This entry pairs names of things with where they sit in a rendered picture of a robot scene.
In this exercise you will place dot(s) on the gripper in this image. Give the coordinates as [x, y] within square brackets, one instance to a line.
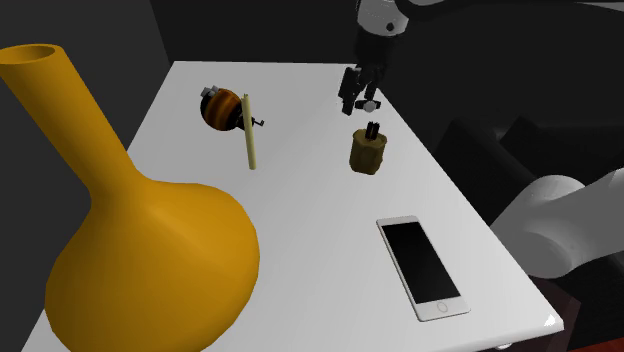
[371, 51]

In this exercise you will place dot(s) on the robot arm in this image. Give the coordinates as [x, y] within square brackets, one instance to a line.
[551, 229]

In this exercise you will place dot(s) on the pale yellow stick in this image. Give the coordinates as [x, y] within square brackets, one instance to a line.
[249, 134]

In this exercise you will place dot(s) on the white table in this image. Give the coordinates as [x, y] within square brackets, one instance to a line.
[312, 219]

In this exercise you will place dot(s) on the orange black striped bee toy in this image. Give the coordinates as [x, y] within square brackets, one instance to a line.
[222, 109]

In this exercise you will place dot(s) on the white smartphone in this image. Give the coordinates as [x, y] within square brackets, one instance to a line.
[420, 265]

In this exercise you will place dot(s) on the large orange vase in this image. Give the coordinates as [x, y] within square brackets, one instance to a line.
[146, 253]

